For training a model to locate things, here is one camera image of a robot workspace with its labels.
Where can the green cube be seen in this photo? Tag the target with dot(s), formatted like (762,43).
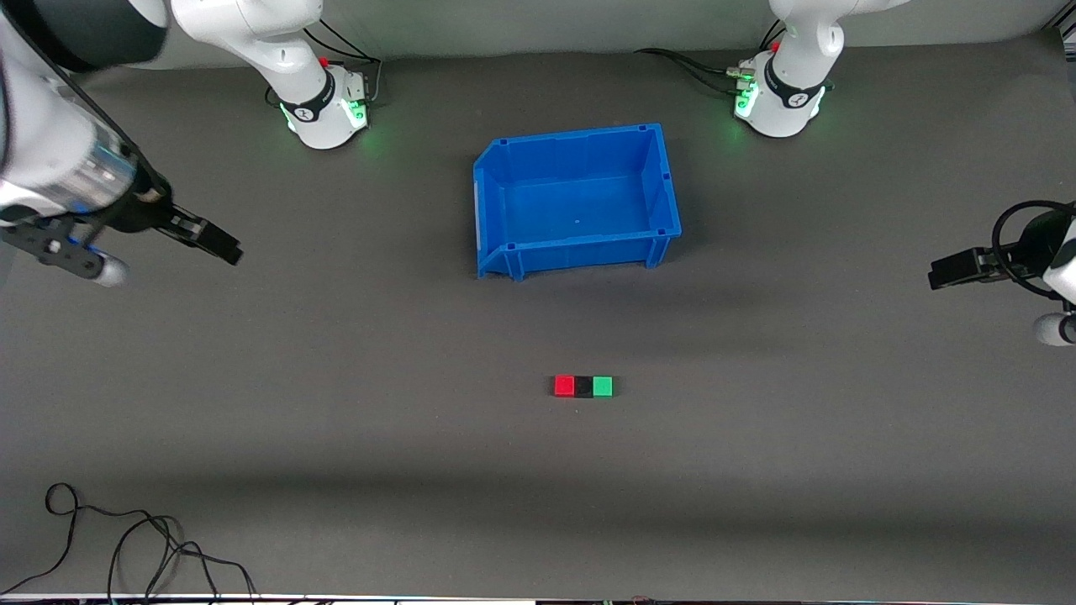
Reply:
(603,386)

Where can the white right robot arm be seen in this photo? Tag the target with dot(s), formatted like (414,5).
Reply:
(50,134)

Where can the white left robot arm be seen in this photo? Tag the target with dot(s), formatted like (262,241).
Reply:
(799,50)

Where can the blue plastic storage bin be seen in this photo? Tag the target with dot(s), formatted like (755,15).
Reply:
(580,202)

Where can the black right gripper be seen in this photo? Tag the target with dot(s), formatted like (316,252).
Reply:
(145,211)

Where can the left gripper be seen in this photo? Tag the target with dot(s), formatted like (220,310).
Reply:
(1011,259)

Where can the red cube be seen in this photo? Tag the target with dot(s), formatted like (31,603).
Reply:
(564,386)

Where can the black cube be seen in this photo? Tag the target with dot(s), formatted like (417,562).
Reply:
(584,387)

